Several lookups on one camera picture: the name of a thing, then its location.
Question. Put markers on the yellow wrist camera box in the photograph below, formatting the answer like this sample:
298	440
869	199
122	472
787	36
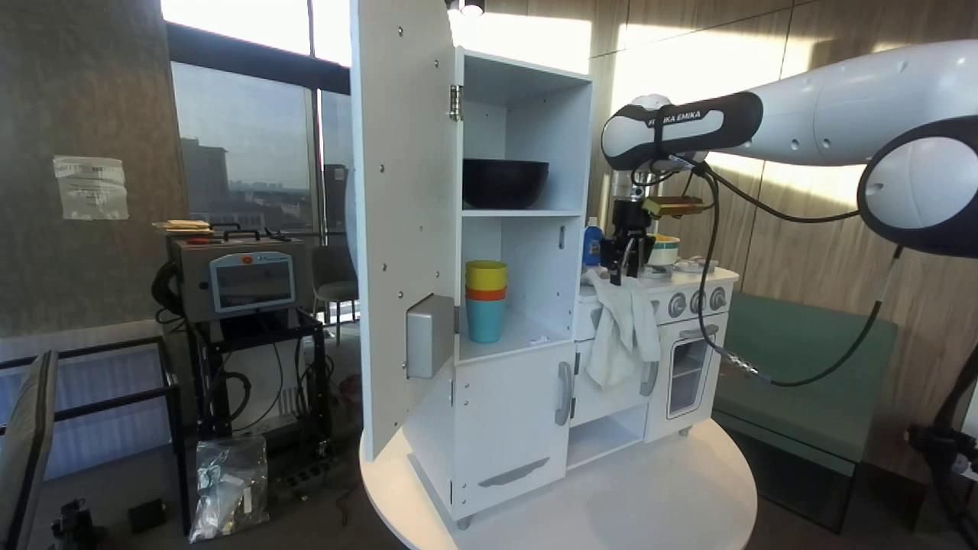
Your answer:
678	203

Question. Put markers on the paper sign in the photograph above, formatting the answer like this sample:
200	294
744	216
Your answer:
93	188

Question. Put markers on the white wall radiator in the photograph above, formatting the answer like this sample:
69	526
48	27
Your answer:
101	398

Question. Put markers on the clear plastic bag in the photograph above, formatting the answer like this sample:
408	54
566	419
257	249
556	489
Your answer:
227	485

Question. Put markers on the orange plastic cup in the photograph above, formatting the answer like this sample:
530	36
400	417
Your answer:
487	294

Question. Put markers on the blue bottle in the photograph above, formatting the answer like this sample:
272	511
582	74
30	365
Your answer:
591	245

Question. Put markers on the white toy fridge door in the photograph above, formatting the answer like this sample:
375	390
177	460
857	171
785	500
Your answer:
402	203

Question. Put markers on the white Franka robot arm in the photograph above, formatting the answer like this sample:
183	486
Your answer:
837	103

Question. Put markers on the blue plastic cup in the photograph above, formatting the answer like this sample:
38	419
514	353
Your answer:
487	321

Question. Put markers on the white toy pot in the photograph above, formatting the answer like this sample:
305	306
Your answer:
667	252

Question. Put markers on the round white table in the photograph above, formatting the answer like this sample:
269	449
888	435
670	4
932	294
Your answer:
630	521

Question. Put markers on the grey machine with screen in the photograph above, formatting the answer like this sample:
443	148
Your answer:
240	280

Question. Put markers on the tan flat box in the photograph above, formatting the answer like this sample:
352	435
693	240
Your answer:
186	226

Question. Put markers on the small black floor device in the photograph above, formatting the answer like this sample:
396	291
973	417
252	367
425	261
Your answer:
74	524
147	511

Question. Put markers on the black floor equipment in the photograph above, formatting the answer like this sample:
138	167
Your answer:
952	454

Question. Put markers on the dark folding chair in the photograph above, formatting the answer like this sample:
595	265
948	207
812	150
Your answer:
334	273

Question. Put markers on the black bowl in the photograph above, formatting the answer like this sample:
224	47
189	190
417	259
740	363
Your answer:
505	185

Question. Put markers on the green bench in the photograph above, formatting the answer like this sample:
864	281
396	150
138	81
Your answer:
827	386

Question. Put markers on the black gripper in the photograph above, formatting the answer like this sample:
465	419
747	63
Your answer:
630	230

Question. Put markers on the white toy kitchen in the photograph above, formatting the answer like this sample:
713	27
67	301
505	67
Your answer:
508	428

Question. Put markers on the yellow plastic cup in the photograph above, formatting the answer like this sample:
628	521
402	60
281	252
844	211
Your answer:
487	276

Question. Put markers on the black equipment cart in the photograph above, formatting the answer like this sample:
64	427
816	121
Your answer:
209	386

